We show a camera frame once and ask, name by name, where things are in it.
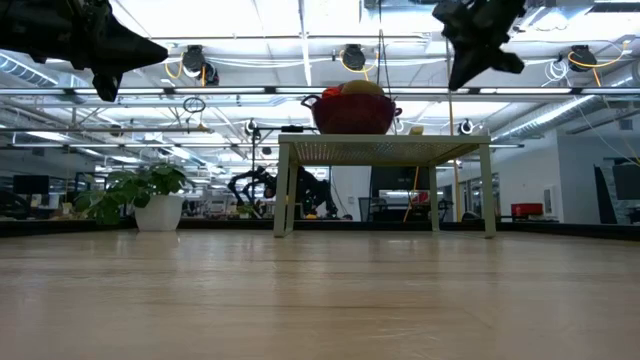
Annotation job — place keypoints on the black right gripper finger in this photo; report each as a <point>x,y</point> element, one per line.
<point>475,64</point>
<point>459,60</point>

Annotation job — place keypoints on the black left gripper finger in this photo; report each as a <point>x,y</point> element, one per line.
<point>125,65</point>
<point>130,42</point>

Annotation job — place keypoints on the purple colander bowl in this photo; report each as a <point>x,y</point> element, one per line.
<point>352,115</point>

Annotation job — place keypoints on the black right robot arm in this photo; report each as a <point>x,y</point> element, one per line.
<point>500,9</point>

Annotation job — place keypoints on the black lab robot arm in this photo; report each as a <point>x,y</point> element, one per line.
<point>260,176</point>
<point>312,192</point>

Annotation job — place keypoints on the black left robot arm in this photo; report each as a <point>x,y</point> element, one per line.
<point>20,22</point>

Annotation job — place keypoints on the pale green perforated shelf riser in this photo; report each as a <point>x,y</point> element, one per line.
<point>380,150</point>

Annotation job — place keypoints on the green potted plant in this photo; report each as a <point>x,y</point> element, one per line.
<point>160,212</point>

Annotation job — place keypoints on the dark desk monitor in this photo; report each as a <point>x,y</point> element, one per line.
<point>30,184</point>

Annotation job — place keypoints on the red box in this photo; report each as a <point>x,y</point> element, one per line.
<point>527,209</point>

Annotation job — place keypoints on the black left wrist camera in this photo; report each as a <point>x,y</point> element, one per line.
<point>107,86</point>

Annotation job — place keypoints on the black aluminium table frame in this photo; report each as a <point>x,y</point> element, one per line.
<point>50,227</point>

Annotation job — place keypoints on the black wall monitor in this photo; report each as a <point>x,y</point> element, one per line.
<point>627,181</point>

